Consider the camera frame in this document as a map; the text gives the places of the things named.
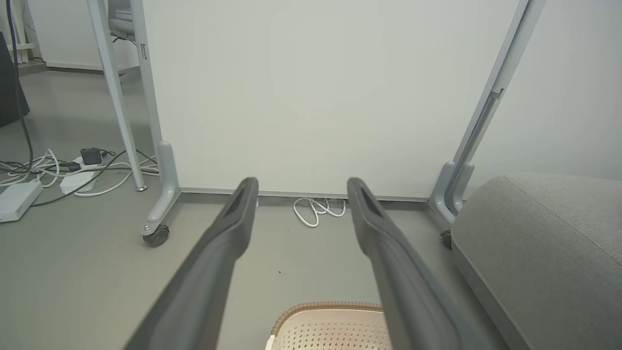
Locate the dark grey bulky object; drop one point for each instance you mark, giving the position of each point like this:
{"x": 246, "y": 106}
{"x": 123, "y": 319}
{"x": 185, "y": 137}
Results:
{"x": 10, "y": 87}

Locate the grey office chair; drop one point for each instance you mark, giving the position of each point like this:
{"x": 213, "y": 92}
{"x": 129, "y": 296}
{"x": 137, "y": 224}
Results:
{"x": 121, "y": 24}

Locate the grey fabric sofa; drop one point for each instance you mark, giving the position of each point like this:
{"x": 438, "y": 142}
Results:
{"x": 544, "y": 253}

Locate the white furniture frame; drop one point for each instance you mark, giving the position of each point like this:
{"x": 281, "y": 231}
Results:
{"x": 19, "y": 46}

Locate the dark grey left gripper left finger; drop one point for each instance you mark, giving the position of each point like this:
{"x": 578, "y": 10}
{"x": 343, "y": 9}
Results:
{"x": 194, "y": 301}

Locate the narrow white partition panel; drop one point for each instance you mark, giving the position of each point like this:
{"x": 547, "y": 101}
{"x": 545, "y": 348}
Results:
{"x": 573, "y": 87}

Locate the wide white partition panel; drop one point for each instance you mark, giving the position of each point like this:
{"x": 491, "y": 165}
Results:
{"x": 316, "y": 87}

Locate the black power adapter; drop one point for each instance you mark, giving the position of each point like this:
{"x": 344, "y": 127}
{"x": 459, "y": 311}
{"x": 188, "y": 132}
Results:
{"x": 91, "y": 156}

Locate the black plug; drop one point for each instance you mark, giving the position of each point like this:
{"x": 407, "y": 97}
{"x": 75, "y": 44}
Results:
{"x": 71, "y": 166}

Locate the white power strip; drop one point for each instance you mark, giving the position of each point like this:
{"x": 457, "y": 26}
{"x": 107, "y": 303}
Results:
{"x": 77, "y": 181}

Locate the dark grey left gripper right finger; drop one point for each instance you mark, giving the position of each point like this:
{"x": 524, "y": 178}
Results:
{"x": 408, "y": 301}

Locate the flat white box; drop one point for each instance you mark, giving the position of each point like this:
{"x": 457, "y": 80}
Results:
{"x": 17, "y": 199}

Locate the cream perforated laundry basket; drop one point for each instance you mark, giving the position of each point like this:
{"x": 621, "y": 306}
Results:
{"x": 330, "y": 330}

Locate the grey slanted table leg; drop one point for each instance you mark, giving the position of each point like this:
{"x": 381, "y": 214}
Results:
{"x": 116, "y": 97}

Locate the black caster wheel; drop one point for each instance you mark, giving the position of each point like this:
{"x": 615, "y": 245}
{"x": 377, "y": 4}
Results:
{"x": 158, "y": 236}

